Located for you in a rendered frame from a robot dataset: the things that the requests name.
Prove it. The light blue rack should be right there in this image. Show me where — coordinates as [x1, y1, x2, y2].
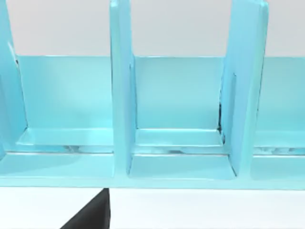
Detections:
[0, 0, 305, 191]

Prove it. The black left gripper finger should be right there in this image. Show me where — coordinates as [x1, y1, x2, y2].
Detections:
[59, 187, 112, 229]

